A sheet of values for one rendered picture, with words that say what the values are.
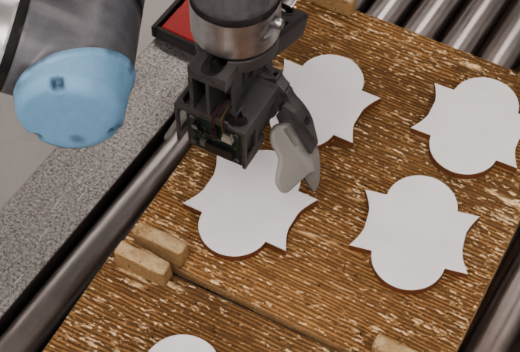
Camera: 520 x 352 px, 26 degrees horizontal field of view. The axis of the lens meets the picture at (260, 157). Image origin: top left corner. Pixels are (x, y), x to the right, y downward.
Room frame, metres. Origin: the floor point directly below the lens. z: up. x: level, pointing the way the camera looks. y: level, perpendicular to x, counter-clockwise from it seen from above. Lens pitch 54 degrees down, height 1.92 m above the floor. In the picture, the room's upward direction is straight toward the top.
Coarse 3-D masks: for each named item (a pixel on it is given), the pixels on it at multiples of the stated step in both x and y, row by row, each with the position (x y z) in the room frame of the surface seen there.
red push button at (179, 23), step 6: (186, 0) 0.96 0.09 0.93; (180, 6) 0.95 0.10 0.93; (186, 6) 0.95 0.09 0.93; (174, 12) 0.94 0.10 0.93; (180, 12) 0.94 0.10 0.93; (186, 12) 0.94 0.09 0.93; (174, 18) 0.93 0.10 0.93; (180, 18) 0.93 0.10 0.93; (186, 18) 0.93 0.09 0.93; (168, 24) 0.92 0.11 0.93; (174, 24) 0.92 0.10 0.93; (180, 24) 0.92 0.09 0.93; (186, 24) 0.92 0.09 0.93; (168, 30) 0.91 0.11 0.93; (174, 30) 0.91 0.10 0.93; (180, 30) 0.91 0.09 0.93; (186, 30) 0.91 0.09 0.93; (186, 36) 0.90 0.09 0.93; (192, 36) 0.90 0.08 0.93
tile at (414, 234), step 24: (408, 192) 0.67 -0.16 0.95; (432, 192) 0.67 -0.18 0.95; (384, 216) 0.64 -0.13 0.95; (408, 216) 0.64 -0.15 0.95; (432, 216) 0.64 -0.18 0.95; (456, 216) 0.64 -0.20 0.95; (360, 240) 0.61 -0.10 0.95; (384, 240) 0.61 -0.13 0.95; (408, 240) 0.61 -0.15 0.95; (432, 240) 0.61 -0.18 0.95; (456, 240) 0.61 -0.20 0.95; (384, 264) 0.58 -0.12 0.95; (408, 264) 0.58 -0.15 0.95; (432, 264) 0.58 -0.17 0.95; (456, 264) 0.58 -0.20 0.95; (408, 288) 0.55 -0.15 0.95
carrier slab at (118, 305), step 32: (96, 288) 0.56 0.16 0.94; (128, 288) 0.56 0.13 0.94; (160, 288) 0.56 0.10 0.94; (192, 288) 0.56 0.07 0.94; (64, 320) 0.52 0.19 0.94; (96, 320) 0.52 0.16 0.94; (128, 320) 0.52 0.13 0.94; (160, 320) 0.52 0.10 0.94; (192, 320) 0.52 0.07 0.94; (224, 320) 0.52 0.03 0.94; (256, 320) 0.52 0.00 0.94
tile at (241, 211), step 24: (216, 168) 0.70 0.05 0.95; (240, 168) 0.70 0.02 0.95; (264, 168) 0.70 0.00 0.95; (216, 192) 0.67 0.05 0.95; (240, 192) 0.67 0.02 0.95; (264, 192) 0.67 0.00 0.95; (288, 192) 0.67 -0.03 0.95; (216, 216) 0.64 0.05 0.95; (240, 216) 0.64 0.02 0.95; (264, 216) 0.64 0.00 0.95; (288, 216) 0.64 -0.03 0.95; (216, 240) 0.61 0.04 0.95; (240, 240) 0.61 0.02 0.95; (264, 240) 0.61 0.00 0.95
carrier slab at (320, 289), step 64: (384, 64) 0.85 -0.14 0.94; (448, 64) 0.85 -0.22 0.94; (384, 128) 0.76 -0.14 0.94; (192, 192) 0.67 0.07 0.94; (320, 192) 0.67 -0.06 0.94; (384, 192) 0.67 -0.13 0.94; (512, 192) 0.67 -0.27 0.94; (192, 256) 0.59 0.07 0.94; (256, 256) 0.59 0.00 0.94; (320, 256) 0.59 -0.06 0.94; (320, 320) 0.52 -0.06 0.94; (384, 320) 0.52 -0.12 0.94; (448, 320) 0.52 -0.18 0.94
